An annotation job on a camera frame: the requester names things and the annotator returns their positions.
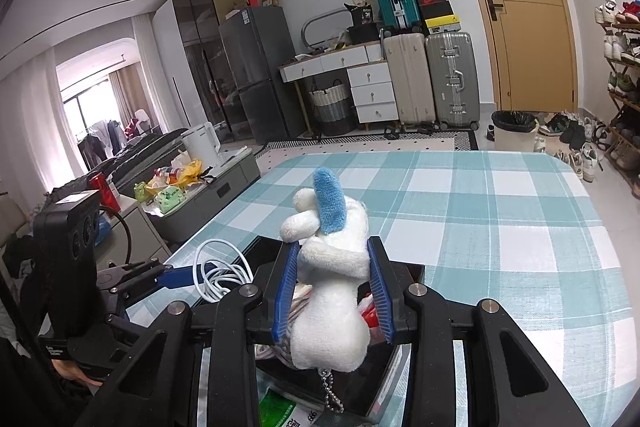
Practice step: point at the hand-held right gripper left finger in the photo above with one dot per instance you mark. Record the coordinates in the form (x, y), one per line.
(286, 297)

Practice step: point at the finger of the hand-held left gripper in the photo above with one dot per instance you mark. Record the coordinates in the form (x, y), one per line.
(130, 329)
(177, 278)

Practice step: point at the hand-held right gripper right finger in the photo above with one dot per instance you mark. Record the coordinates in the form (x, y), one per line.
(382, 297)

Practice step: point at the white packet with red edge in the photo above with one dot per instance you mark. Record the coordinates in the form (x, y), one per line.
(367, 317)

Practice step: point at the white plush toy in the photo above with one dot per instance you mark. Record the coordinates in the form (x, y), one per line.
(325, 307)

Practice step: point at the black cardboard box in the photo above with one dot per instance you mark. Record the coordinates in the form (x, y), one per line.
(262, 254)

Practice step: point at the green packet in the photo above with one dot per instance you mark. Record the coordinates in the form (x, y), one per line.
(280, 409)

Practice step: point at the person's left hand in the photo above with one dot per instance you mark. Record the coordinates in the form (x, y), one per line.
(72, 369)

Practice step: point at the small grey cabinet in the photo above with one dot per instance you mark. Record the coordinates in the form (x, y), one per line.
(140, 237)

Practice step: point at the red tumbler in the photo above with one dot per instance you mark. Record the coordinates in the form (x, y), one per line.
(102, 189)

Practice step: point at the grey low cabinet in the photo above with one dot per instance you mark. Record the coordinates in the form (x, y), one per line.
(215, 197)

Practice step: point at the yellow plastic bag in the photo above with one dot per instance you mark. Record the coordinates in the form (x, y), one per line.
(189, 172)

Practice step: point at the teal checked tablecloth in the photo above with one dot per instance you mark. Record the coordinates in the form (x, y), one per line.
(475, 232)

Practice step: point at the dark sofa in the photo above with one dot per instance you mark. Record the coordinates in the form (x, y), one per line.
(130, 162)

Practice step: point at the hanging clothes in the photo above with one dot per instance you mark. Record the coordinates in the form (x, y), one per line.
(102, 142)

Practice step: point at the white electric kettle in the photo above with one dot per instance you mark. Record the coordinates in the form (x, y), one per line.
(200, 147)

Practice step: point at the sheer white curtain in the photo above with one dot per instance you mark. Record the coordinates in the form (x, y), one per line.
(30, 127)

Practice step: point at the brown curtain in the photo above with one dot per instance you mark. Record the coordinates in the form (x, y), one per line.
(127, 92)

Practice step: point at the woven laundry basket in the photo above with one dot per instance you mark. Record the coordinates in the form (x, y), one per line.
(330, 107)

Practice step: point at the white desk with drawers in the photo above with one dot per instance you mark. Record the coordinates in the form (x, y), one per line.
(372, 94)

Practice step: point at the white trash bin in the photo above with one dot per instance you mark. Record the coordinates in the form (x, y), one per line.
(515, 137)

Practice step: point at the white wardrobe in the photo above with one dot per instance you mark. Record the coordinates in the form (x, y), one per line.
(170, 67)

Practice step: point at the beige suitcase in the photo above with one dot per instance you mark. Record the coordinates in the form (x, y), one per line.
(407, 82)

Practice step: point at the grey refrigerator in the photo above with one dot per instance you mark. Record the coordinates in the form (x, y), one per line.
(260, 72)

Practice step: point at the silver suitcase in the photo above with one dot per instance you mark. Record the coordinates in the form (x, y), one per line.
(452, 77)

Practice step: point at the group of shoes on floor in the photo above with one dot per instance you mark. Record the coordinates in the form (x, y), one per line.
(585, 157)

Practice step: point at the dark glass cabinet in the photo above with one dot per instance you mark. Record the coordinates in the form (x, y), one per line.
(200, 32)

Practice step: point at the black and yellow shoe box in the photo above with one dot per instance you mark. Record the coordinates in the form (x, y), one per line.
(442, 26)

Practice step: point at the black paper bag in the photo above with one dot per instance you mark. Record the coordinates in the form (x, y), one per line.
(361, 14)

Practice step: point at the wooden shoe rack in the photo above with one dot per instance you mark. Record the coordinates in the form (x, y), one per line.
(617, 134)

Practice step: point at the wooden door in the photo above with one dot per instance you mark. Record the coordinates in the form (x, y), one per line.
(530, 32)

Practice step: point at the rows of shoes on rack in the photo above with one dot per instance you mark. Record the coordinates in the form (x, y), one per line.
(617, 84)

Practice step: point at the silver metal frame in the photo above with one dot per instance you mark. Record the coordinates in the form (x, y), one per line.
(306, 27)

